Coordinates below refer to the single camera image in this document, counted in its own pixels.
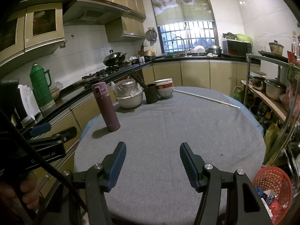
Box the stacked red white bowls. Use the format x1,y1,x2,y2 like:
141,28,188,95
154,78,174,98

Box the purple thermos bottle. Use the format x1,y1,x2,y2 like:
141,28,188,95
91,82,121,132

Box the microwave oven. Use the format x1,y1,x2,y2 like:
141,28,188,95
222,40,252,56

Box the green thermos jug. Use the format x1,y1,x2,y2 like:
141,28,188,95
29,64,55,116

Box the clay pot on rack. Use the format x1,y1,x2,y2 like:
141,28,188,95
269,40,284,56

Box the white paper bag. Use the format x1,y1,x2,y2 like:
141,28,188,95
16,84,41,127

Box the upper wall cabinets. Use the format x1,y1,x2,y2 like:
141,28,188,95
1,0,146,77

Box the window with bars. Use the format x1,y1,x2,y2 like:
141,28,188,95
158,20,219,53

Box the black chopstick holder cup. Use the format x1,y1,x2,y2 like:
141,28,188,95
128,69,158,104

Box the printed roller blind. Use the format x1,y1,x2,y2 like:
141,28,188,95
151,0,214,26

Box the person's left hand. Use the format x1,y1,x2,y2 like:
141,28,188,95
1,171,40,209

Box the red plastic trash basket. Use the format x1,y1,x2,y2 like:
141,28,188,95
253,166,292,224

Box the long white rod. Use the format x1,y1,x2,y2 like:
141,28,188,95
173,89,240,109

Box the kitchen faucet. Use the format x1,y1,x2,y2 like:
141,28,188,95
171,36,188,57

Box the black wok with lid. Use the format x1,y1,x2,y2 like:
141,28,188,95
103,49,127,67

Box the lower yellow cabinets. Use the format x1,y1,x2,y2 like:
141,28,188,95
35,65,264,197

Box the range hood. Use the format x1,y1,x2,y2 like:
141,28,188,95
63,0,129,25

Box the metal storage rack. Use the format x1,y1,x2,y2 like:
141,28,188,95
244,52,299,188

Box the steel pot on rack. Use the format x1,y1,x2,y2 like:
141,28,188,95
264,79,286,102

